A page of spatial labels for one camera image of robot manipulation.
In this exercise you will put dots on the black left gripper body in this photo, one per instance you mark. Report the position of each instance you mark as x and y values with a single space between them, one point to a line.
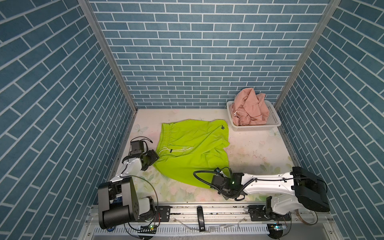
149 157

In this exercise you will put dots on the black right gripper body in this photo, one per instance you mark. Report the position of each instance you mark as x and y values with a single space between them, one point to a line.
225 194

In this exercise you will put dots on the lime green shorts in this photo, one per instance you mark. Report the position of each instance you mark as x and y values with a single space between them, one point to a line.
190 150

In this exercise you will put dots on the white plastic basket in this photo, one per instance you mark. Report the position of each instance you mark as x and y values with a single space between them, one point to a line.
272 121

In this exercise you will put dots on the pink shorts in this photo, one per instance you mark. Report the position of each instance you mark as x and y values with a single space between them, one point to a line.
249 108

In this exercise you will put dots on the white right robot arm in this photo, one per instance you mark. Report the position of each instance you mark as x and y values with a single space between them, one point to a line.
293 190

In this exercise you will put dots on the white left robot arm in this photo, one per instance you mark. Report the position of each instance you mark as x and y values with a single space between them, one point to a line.
118 202

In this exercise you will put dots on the right green circuit board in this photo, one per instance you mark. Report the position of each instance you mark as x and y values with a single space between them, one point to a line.
276 231

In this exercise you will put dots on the green circuit board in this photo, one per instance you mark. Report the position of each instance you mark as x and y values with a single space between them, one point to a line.
147 233
276 231

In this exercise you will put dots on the clear tape roll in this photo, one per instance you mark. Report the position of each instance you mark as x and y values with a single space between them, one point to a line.
303 217

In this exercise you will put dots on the left green circuit board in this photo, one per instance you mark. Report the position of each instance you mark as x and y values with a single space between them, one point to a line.
147 233

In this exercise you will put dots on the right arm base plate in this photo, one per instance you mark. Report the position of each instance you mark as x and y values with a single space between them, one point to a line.
262 213

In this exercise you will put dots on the black handle on rail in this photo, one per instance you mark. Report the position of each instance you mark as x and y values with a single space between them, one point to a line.
201 221

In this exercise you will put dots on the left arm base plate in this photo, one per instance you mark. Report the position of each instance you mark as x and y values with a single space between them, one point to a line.
162 213

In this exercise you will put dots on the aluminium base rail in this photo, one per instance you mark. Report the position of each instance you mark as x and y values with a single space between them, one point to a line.
223 221

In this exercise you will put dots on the aluminium left corner post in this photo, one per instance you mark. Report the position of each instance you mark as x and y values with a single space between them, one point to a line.
94 24

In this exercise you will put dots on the aluminium corner post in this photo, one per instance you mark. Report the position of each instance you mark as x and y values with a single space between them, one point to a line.
94 24
318 30

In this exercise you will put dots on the aluminium right corner post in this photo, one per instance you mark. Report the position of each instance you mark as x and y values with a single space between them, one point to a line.
318 30

